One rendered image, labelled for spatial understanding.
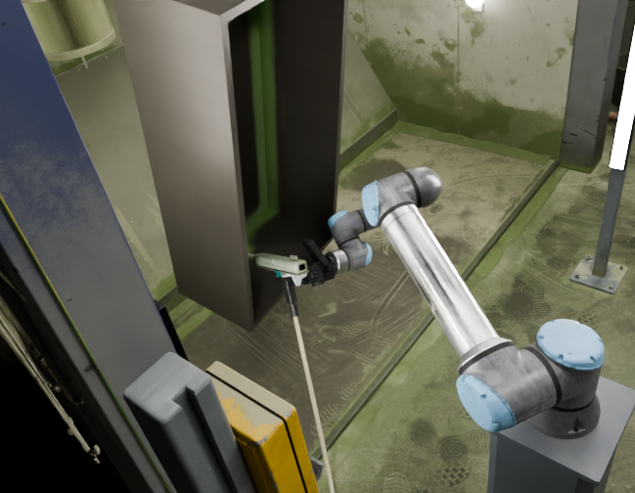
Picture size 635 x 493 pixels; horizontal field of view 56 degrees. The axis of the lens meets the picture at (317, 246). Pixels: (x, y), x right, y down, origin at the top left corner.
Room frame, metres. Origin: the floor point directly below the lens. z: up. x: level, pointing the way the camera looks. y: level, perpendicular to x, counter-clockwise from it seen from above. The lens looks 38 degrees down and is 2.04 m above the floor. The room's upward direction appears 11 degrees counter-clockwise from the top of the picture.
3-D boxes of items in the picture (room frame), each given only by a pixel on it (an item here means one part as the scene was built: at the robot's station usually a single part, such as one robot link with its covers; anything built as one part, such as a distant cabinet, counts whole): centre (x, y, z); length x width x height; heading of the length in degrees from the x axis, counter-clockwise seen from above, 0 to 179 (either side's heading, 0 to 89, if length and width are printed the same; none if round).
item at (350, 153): (2.72, 0.26, 0.11); 2.70 x 0.02 x 0.13; 135
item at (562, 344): (0.91, -0.54, 0.83); 0.17 x 0.15 x 0.18; 106
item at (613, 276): (1.97, -1.27, 0.01); 0.20 x 0.20 x 0.01; 45
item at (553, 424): (0.91, -0.55, 0.69); 0.19 x 0.19 x 0.10
